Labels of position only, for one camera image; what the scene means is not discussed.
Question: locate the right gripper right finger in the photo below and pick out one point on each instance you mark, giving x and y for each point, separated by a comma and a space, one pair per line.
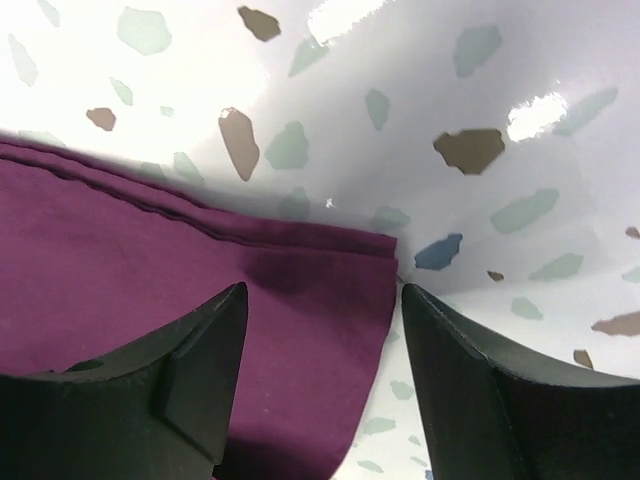
492, 408

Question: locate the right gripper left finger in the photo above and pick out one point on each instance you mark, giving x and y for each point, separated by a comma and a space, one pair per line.
158, 407

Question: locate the purple cloth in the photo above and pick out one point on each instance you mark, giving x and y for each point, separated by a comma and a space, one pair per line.
92, 259

